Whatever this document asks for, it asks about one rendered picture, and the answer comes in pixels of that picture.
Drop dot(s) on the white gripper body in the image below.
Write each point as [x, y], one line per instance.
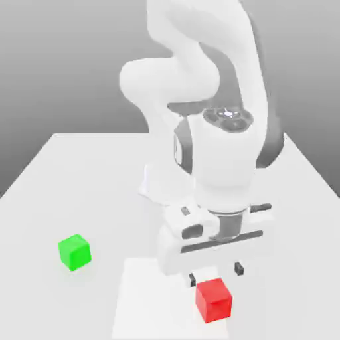
[170, 255]

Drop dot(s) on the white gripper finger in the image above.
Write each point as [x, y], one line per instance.
[192, 280]
[239, 268]

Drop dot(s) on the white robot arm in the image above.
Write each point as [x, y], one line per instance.
[223, 164]

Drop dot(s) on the small red cube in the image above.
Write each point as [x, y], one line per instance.
[213, 300]

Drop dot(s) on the small green cube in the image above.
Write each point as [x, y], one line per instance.
[75, 252]

